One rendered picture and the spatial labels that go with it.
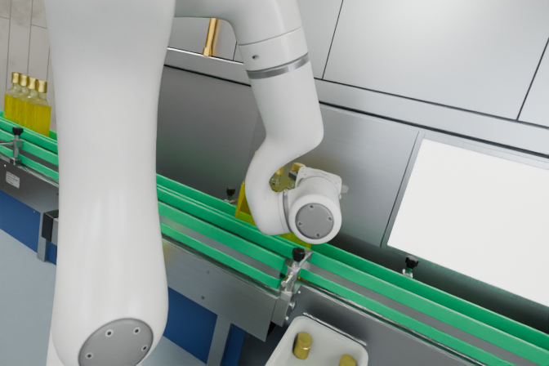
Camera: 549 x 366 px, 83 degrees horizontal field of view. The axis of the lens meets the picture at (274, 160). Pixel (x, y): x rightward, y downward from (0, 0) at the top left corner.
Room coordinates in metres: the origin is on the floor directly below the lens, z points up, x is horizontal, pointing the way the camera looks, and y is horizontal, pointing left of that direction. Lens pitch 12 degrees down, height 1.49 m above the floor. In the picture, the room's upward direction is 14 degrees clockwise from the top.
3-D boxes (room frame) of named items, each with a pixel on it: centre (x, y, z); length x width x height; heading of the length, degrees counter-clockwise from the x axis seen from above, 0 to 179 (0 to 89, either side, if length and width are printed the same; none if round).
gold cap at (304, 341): (0.62, -0.16, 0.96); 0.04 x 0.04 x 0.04
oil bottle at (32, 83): (1.24, 1.02, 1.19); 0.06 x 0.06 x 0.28; 68
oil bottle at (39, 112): (1.22, 0.97, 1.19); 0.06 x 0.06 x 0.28; 68
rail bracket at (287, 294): (0.66, -0.11, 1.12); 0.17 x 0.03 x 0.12; 158
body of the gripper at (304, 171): (0.67, -0.11, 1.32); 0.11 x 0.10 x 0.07; 174
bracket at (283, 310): (0.68, -0.11, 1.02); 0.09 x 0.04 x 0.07; 158
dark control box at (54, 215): (0.86, 0.58, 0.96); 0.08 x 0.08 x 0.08; 68
